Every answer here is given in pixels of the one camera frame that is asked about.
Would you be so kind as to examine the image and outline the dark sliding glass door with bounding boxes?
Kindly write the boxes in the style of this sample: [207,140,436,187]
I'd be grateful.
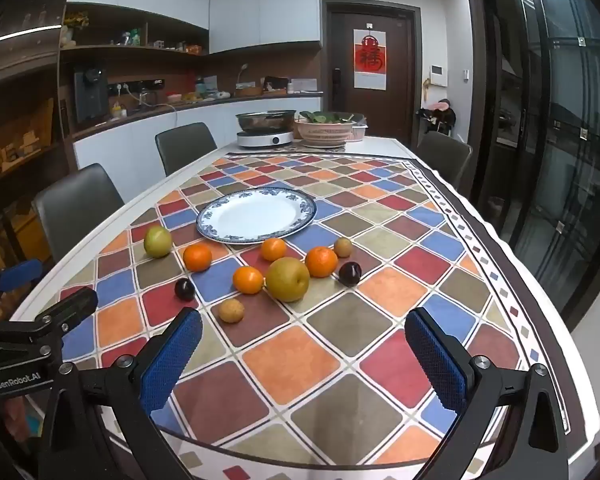
[467,0,600,331]

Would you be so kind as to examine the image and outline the green leafy vegetables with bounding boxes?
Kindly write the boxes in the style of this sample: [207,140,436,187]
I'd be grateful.
[300,110,356,125]

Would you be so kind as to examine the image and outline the red and white wall calendar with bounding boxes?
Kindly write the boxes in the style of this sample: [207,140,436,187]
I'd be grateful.
[352,29,391,92]

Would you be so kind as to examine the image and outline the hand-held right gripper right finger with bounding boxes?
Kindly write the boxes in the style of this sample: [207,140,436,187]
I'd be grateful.
[404,307,571,480]

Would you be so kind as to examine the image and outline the grey dining chair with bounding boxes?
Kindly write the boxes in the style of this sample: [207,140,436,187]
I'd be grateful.
[155,122,218,177]
[32,162,126,263]
[416,131,473,191]

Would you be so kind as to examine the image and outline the dark brown door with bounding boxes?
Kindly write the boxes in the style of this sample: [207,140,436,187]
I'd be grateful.
[322,0,422,146]

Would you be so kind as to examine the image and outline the yellow flowers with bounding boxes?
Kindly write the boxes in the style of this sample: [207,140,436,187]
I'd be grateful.
[62,10,90,31]

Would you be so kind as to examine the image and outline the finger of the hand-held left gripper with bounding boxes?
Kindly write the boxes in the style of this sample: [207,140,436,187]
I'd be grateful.
[9,287,100,359]
[0,259,44,322]

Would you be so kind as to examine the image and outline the pink woven basket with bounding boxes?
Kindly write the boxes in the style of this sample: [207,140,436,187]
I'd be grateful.
[294,115,358,148]

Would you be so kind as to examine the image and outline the white cabinets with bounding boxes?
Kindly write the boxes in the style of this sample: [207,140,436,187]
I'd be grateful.
[67,0,321,56]
[72,95,326,201]

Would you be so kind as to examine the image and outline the yellow pear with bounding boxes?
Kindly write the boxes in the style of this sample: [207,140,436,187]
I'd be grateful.
[265,257,311,303]

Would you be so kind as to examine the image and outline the steel pot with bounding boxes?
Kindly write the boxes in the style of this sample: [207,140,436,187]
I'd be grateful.
[235,110,297,133]

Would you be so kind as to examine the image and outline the white upper cabinets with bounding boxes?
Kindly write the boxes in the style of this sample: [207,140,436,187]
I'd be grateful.
[67,0,321,56]

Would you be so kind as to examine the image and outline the pink and black bag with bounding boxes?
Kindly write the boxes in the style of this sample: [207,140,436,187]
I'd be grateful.
[419,99,457,137]

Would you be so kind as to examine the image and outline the wall power strip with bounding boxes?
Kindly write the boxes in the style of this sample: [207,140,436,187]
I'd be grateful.
[107,79,166,95]

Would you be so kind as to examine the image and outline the small white basket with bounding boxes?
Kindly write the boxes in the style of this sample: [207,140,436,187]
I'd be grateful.
[347,115,370,142]

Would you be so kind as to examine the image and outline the blue patterned white plate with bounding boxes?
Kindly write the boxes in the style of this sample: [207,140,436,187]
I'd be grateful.
[196,187,317,245]

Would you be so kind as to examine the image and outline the white induction cooker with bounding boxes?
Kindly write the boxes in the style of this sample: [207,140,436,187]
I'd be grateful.
[236,130,295,149]

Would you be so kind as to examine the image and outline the black water dispenser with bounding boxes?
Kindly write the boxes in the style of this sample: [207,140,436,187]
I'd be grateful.
[72,66,110,126]

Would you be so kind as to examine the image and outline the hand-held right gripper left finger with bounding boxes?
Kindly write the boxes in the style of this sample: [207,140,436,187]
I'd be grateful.
[45,306,204,480]

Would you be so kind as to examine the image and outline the green apple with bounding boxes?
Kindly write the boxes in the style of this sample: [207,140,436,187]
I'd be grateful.
[144,225,173,259]

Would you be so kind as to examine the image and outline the orange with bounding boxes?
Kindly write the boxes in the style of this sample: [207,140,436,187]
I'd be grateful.
[260,237,288,262]
[232,266,265,295]
[182,242,213,273]
[305,246,339,279]

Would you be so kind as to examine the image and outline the white lower cabinets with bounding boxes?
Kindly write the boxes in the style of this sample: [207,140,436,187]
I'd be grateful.
[72,95,326,201]

